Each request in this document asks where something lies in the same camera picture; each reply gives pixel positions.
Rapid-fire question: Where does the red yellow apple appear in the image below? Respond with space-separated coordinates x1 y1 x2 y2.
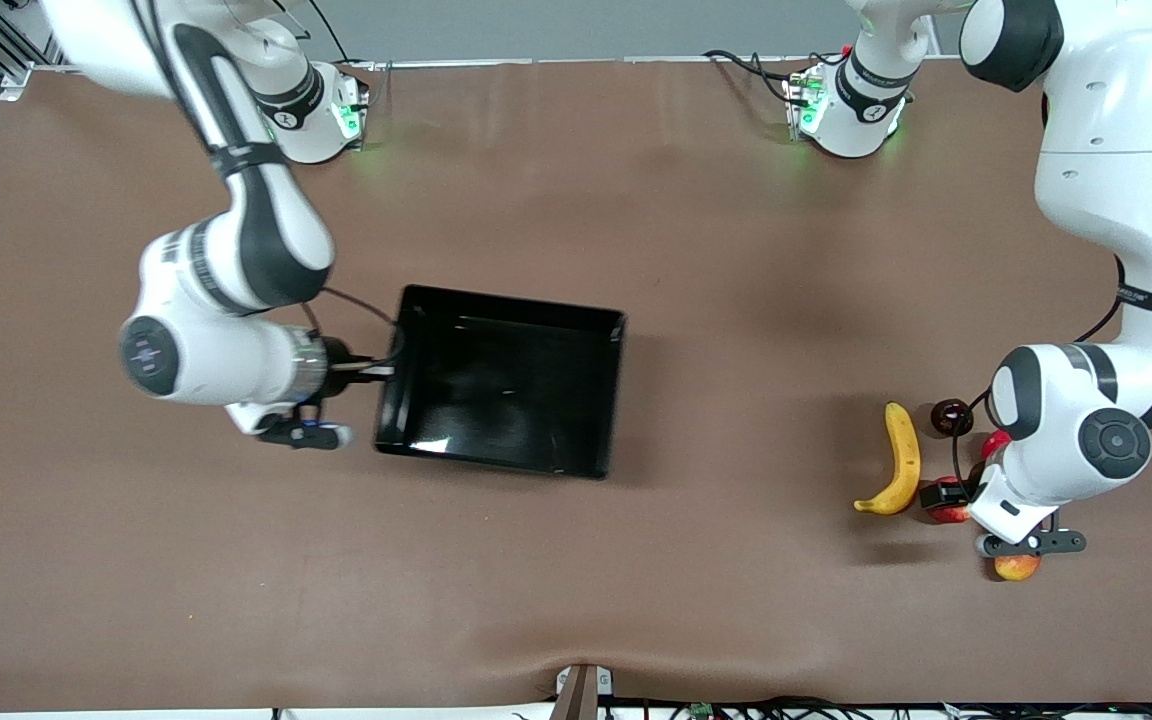
926 478 977 525

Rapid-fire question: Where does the yellow banana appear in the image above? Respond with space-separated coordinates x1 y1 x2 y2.
853 401 923 517

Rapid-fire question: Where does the black plastic box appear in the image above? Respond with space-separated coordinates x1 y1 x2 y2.
373 284 628 482

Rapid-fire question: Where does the dark purple plum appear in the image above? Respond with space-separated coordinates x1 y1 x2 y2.
932 398 975 439

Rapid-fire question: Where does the brown table mat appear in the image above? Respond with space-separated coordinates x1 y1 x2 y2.
0 55 1152 713

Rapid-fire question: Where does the metal table edge clamp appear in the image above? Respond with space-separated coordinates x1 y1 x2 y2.
554 663 614 720

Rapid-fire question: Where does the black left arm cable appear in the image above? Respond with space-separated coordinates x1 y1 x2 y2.
952 290 1127 483

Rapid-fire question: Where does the black right base cable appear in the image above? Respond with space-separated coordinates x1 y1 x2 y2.
311 0 382 71

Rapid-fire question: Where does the black base cable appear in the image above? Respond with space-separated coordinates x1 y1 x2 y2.
702 48 842 106
311 0 382 71

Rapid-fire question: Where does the black left base cable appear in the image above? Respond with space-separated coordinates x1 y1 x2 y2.
702 48 842 106

